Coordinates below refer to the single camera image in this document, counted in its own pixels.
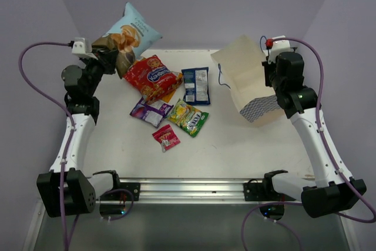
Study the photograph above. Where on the small red candy packet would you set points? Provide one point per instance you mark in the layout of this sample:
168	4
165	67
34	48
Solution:
166	137

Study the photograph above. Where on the green Fox's candy bag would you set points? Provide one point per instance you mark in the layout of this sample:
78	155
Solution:
188	118

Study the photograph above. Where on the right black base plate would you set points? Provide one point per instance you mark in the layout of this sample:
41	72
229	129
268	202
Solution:
254	190

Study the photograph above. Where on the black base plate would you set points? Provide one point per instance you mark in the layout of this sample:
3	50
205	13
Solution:
117	203
254	190

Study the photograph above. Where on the purple white snack packet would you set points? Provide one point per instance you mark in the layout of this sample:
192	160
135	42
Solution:
153	114

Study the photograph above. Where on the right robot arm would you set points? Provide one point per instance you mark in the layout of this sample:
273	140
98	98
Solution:
334	188

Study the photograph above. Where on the orange snack packet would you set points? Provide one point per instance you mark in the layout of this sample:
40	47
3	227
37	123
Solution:
168	97

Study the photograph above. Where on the blue checkered paper bag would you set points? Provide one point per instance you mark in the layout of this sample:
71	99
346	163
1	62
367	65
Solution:
242	71

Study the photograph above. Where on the aluminium mounting rail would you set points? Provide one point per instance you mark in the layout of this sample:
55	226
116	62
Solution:
198	191

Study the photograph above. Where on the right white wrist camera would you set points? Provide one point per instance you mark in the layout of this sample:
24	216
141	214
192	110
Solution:
279	46

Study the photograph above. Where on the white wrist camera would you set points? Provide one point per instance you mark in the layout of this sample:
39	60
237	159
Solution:
279	46
82	48

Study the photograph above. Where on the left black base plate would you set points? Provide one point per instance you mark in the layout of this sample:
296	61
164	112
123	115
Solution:
117	203

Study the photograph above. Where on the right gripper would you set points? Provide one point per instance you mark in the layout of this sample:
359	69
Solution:
268	66

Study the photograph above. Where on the light blue chips bag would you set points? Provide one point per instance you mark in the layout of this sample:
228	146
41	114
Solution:
127	39

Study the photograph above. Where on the dark blue snack packet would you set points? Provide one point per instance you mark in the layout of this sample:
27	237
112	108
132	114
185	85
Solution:
196	85

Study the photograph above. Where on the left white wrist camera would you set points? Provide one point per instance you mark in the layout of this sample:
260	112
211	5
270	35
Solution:
82	48

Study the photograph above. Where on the red cookie snack bag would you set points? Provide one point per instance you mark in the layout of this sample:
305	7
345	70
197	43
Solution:
152	78

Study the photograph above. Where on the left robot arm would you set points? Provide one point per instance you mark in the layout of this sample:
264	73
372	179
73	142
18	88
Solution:
65	190

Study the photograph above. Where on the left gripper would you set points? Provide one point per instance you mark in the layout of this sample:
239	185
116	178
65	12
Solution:
106	60

